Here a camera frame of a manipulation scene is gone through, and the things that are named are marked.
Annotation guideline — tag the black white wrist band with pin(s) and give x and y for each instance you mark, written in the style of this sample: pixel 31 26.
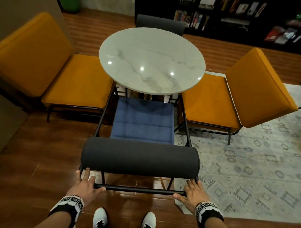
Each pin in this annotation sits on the black white wrist band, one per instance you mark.
pixel 68 204
pixel 208 209

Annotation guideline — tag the person's left forearm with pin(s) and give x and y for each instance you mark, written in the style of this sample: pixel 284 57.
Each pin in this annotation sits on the person's left forearm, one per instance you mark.
pixel 56 220

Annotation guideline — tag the white black shoe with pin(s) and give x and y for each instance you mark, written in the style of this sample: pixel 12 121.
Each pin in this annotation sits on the white black shoe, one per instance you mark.
pixel 148 220
pixel 100 218

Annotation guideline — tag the row of upright books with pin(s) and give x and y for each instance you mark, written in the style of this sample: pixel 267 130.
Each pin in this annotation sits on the row of upright books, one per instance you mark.
pixel 191 19

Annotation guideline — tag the person's right thumb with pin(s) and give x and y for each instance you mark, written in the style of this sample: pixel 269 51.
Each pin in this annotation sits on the person's right thumb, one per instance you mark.
pixel 179 197

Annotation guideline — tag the blue chair with grey bolster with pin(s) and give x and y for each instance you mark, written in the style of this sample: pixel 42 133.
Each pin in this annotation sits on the blue chair with grey bolster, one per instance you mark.
pixel 141 159

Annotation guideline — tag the orange upholstered chair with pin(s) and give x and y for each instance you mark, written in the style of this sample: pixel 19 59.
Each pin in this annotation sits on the orange upholstered chair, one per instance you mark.
pixel 58 79
pixel 235 98

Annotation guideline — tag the green round container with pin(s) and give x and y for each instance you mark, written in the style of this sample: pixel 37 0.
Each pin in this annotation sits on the green round container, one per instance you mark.
pixel 70 5

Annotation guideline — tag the round white marble table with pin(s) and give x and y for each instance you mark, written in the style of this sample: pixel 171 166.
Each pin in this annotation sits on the round white marble table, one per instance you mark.
pixel 150 58

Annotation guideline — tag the black bookshelf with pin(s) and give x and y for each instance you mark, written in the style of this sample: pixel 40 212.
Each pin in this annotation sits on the black bookshelf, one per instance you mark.
pixel 258 23

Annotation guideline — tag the row of displayed books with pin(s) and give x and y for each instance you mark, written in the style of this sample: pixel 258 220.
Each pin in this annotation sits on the row of displayed books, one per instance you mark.
pixel 244 8

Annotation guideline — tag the pile of colourful magazines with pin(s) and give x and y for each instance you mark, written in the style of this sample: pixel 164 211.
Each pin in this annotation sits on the pile of colourful magazines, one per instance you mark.
pixel 282 34

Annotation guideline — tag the person's right hand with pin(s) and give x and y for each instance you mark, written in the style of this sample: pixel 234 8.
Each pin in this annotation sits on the person's right hand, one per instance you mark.
pixel 196 197

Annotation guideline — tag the person's right middle finger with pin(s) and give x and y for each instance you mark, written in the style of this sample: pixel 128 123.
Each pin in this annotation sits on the person's right middle finger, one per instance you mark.
pixel 193 183

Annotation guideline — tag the person's left thumb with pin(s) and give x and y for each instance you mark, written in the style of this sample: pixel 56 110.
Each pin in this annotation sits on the person's left thumb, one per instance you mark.
pixel 99 192

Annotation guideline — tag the grey bolster back chair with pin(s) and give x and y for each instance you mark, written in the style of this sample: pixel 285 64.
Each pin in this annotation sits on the grey bolster back chair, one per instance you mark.
pixel 160 24

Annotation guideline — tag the person's left middle finger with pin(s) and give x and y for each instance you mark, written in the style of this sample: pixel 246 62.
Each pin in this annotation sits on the person's left middle finger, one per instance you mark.
pixel 86 174

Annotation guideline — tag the person's right forearm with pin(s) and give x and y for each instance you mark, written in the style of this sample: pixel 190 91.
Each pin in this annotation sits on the person's right forearm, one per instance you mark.
pixel 215 223

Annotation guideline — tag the grey patterned rug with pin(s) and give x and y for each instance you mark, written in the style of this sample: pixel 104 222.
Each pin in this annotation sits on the grey patterned rug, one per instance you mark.
pixel 254 169

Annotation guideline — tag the person's left hand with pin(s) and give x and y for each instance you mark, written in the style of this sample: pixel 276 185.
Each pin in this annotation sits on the person's left hand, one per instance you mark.
pixel 82 190

